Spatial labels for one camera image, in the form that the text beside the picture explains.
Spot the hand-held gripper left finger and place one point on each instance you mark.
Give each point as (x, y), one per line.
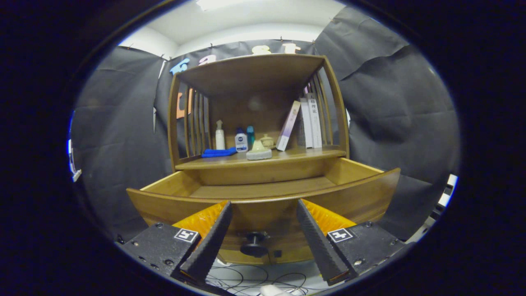
(209, 242)

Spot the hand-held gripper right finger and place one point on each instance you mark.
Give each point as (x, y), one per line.
(318, 242)

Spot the wooden drawer with black knob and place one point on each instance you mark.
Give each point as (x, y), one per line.
(361, 197)

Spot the pale green scrub brush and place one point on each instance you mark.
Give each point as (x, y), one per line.
(259, 154)

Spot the wooden countertop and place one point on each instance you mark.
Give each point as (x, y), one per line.
(296, 155)

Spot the wooden cabinet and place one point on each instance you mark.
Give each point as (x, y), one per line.
(246, 74)

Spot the blue folded cloth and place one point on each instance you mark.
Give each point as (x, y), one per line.
(218, 153)

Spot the white pump bottle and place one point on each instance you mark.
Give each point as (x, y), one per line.
(220, 139)

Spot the white lotion bottle blue cap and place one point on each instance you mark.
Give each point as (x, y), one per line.
(241, 143)

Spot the beige lidded teacup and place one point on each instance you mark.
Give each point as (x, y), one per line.
(268, 141)

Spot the teal bottle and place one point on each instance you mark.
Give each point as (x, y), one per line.
(250, 133)

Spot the purple and white book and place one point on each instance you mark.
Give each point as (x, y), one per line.
(287, 125)

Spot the white book black lettering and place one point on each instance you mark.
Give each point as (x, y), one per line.
(315, 121)

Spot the white hanging device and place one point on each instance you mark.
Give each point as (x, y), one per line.
(74, 164)

